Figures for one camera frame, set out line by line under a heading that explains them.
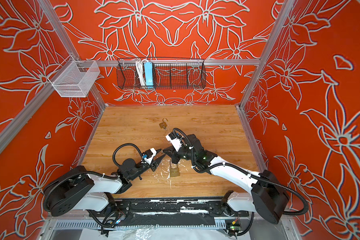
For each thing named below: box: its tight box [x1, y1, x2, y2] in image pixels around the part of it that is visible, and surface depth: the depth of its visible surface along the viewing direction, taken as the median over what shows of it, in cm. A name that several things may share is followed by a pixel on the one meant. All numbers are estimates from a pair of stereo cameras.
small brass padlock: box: [159, 118, 169, 129], surface depth 109 cm
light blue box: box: [144, 62, 154, 86], surface depth 91 cm
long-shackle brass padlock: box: [170, 158, 180, 177], surface depth 87 cm
